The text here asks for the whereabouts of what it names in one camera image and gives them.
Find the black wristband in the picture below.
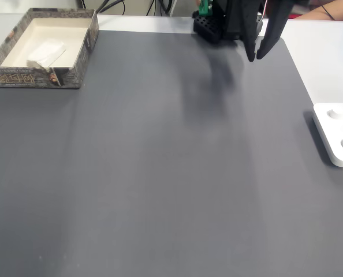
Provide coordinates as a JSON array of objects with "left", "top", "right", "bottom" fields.
[{"left": 321, "top": 5, "right": 335, "bottom": 21}]

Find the white block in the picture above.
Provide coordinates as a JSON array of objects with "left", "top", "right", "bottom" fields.
[{"left": 25, "top": 40, "right": 68, "bottom": 69}]

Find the green clamp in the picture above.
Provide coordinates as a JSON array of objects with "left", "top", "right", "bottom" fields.
[{"left": 197, "top": 0, "right": 214, "bottom": 16}]

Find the black camera cable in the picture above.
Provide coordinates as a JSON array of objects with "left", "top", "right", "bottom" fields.
[{"left": 96, "top": 0, "right": 125, "bottom": 14}]

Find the patterned cardboard box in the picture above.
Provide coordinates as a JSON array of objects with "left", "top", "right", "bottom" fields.
[{"left": 0, "top": 8, "right": 100, "bottom": 89}]

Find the white plate with round dents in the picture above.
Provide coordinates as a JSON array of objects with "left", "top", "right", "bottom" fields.
[{"left": 312, "top": 102, "right": 343, "bottom": 169}]

